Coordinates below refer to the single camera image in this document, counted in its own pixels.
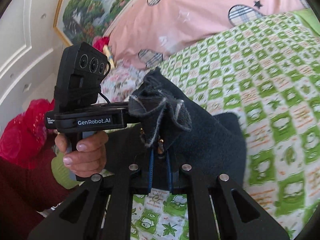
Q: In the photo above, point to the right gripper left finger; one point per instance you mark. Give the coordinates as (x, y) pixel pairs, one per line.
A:
(101, 208)

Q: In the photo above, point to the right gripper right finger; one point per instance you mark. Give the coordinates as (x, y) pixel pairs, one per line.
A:
(219, 208)

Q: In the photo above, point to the black fleece pants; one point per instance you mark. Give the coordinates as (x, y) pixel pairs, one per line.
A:
(213, 143)

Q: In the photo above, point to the red sleeve left forearm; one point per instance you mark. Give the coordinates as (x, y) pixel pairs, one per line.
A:
(27, 192)

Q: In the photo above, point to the person left hand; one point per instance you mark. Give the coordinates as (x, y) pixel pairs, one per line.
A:
(89, 157)

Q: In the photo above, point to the red floral blanket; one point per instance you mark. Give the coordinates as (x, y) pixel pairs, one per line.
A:
(25, 138)

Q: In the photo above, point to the white floral pillow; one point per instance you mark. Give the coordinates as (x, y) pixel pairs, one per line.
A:
(121, 82)

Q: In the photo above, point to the yellow floral cloth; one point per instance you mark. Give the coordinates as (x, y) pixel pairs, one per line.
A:
(107, 52)

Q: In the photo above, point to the gold framed landscape painting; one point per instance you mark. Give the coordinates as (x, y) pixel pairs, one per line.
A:
(82, 20)

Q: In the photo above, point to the green white patterned bedsheet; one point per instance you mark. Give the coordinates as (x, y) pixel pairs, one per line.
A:
(266, 72)

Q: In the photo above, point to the pink heart pattern duvet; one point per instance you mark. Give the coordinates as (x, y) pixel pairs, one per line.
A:
(149, 31)

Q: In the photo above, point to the light green cloth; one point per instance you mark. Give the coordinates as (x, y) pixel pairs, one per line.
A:
(309, 19)

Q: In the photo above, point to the black camera module left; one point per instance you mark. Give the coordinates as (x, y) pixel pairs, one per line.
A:
(81, 71)

